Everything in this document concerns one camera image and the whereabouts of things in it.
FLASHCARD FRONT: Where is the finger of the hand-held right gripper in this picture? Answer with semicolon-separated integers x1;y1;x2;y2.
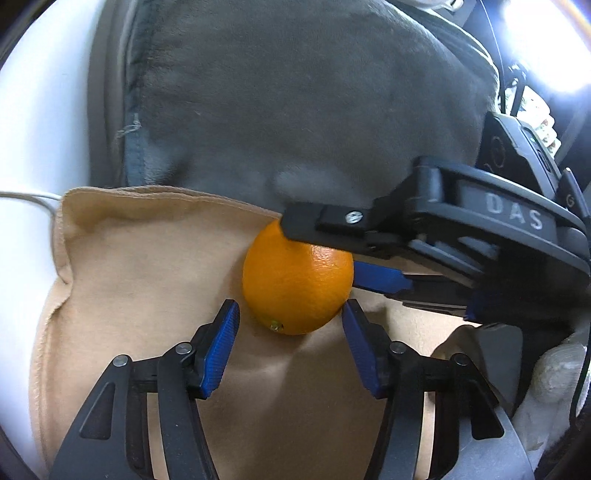
281;198;408;259
353;260;482;320

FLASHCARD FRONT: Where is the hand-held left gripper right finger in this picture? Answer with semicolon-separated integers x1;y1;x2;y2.
341;298;536;480

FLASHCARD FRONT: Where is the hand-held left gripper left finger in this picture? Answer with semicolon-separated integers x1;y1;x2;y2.
48;299;241;480

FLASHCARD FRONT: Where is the large oval orange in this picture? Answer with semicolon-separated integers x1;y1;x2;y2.
242;218;355;336

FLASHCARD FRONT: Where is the beige fleece blanket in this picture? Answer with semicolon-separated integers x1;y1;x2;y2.
28;186;467;480

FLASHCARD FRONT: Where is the grey blanket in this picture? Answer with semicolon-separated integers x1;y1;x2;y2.
88;0;502;222

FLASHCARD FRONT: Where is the white fuzzy cloth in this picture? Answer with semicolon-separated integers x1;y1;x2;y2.
512;335;591;457

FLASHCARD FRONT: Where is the white cable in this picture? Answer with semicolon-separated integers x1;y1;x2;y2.
0;191;61;217

